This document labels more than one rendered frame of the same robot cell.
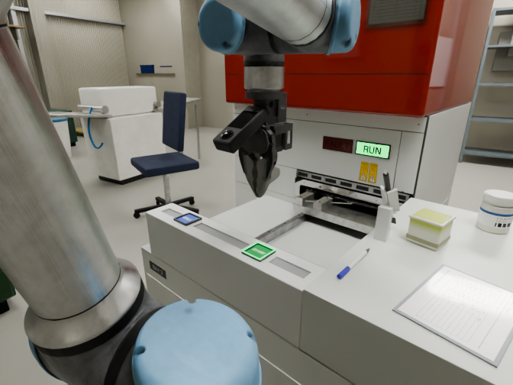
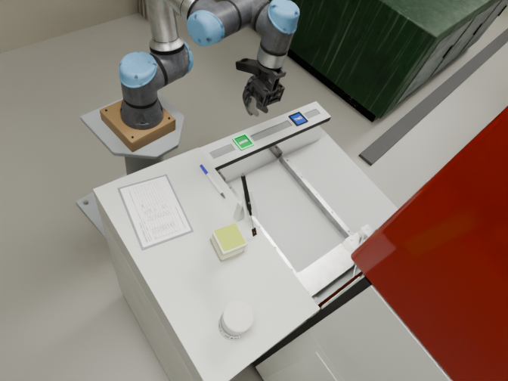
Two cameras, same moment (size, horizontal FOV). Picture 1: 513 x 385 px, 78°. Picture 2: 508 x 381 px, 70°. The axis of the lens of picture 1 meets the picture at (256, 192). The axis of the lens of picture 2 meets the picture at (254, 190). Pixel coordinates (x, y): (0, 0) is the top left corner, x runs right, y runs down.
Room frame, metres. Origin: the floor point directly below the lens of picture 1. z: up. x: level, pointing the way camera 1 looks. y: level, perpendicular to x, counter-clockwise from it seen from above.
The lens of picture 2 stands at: (0.64, -0.86, 1.89)
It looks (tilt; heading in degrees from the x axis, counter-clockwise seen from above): 54 degrees down; 85
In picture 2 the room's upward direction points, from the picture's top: 21 degrees clockwise
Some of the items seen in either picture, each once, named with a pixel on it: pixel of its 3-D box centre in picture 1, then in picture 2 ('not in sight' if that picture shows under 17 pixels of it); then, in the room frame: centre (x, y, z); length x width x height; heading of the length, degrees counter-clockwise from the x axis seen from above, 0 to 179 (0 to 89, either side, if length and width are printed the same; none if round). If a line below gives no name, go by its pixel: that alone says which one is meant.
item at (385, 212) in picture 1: (387, 211); (246, 210); (0.69, -0.31, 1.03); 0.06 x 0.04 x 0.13; 139
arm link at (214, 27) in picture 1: (244, 27); (244, 9); (0.54, 0.02, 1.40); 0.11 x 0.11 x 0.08; 62
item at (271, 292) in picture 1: (221, 259); (266, 143); (0.71, 0.09, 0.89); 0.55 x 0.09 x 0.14; 49
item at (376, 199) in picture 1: (343, 200); (361, 274); (1.10, -0.33, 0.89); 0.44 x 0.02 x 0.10; 49
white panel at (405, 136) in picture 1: (308, 159); (420, 233); (1.23, -0.20, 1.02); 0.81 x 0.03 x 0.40; 49
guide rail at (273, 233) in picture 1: (276, 231); (323, 205); (0.97, -0.07, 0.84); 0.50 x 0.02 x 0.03; 139
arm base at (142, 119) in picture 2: not in sight; (140, 104); (0.24, 0.06, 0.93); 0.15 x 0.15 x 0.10
